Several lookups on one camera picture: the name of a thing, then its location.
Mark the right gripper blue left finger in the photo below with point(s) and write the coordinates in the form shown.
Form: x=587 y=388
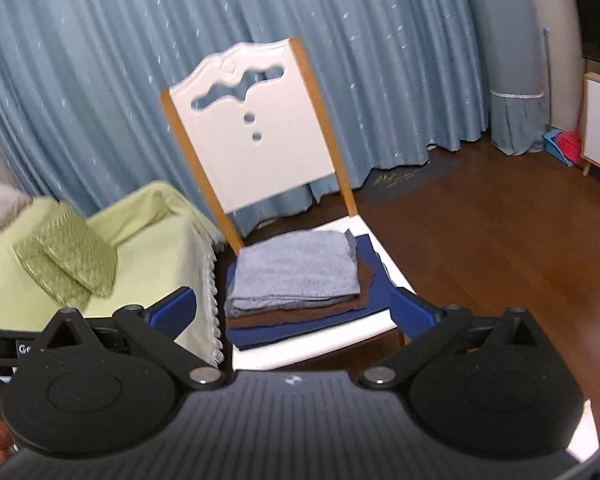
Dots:
x=173 y=313

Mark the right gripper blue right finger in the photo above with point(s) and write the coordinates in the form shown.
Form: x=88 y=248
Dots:
x=413 y=315

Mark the grey knit garment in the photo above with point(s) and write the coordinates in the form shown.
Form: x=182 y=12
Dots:
x=294 y=270

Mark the navy blue folded cloth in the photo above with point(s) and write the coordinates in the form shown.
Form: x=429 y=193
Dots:
x=378 y=300

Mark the brown folded cloth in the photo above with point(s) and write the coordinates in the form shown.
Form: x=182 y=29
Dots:
x=276 y=317

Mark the light green covered sofa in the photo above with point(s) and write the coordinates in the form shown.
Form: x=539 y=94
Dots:
x=136 y=251

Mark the white wooden chair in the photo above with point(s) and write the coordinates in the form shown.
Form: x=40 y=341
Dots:
x=252 y=123

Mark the green quilted pillow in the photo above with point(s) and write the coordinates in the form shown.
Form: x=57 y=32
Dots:
x=68 y=259

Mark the dark floor mat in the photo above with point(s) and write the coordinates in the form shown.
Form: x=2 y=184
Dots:
x=384 y=186

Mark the red and blue dustpan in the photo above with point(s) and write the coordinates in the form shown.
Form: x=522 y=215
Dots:
x=565 y=146

